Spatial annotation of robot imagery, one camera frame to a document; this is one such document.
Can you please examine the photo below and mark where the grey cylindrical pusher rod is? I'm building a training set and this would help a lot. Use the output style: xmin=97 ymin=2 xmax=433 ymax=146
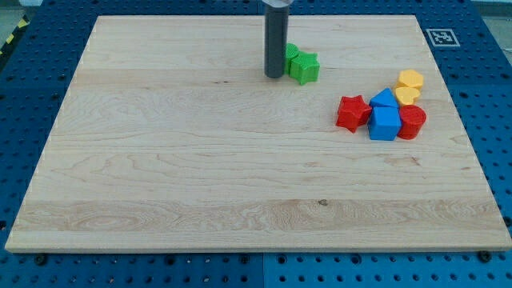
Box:
xmin=264 ymin=2 xmax=290 ymax=78

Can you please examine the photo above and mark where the green circle block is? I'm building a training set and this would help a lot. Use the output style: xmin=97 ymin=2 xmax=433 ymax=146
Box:
xmin=284 ymin=42 xmax=299 ymax=74

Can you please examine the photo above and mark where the green star block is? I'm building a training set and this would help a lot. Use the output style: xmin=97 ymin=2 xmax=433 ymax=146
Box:
xmin=290 ymin=51 xmax=320 ymax=85

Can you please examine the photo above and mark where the red star block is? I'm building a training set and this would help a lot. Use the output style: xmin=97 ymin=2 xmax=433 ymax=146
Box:
xmin=335 ymin=95 xmax=373 ymax=134

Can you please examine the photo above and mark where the blue triangle block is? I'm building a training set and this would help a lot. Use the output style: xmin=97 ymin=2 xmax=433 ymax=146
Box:
xmin=370 ymin=88 xmax=399 ymax=109

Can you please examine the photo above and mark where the yellow hexagon block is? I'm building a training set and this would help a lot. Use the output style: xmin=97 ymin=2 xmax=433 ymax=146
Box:
xmin=396 ymin=69 xmax=424 ymax=90

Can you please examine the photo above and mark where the blue cube block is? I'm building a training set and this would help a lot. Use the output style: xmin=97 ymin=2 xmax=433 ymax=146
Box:
xmin=367 ymin=106 xmax=402 ymax=141

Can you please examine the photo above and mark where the yellow heart block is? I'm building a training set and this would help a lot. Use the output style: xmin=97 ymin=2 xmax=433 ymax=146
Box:
xmin=394 ymin=86 xmax=421 ymax=106

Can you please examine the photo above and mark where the wooden board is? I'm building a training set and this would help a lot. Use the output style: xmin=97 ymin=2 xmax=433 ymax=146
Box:
xmin=6 ymin=15 xmax=511 ymax=254

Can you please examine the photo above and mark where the white fiducial marker tag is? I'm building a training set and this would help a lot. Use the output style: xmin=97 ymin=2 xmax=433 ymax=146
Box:
xmin=426 ymin=28 xmax=460 ymax=47

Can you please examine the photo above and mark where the red cylinder block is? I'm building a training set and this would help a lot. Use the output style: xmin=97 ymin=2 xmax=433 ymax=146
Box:
xmin=398 ymin=105 xmax=427 ymax=140

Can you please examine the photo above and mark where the black bolt right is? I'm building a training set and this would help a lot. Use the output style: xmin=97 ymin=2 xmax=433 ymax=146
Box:
xmin=477 ymin=250 xmax=493 ymax=263

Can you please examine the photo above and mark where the black bolt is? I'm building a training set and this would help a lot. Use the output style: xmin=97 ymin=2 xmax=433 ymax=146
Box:
xmin=34 ymin=254 xmax=48 ymax=266
xmin=477 ymin=250 xmax=493 ymax=263

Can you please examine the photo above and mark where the black bolt left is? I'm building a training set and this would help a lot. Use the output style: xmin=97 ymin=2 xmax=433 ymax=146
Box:
xmin=34 ymin=254 xmax=48 ymax=266

